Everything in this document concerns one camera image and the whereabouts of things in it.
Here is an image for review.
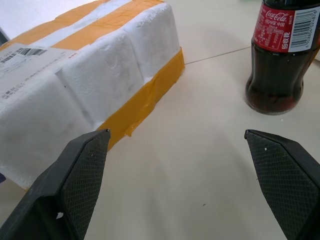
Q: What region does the yellow and white plastic container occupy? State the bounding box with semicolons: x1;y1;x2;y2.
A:
96;47;186;151

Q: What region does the white foam block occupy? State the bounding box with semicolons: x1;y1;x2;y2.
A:
0;0;182;190

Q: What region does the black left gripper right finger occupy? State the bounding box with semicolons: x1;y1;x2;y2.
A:
244;129;320;240

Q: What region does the white shipping label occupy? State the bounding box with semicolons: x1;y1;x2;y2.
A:
0;42;79;107

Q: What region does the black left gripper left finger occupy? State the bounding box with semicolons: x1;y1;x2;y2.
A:
0;128;111;240

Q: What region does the cola bottle red label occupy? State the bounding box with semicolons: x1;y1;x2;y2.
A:
245;0;320;116

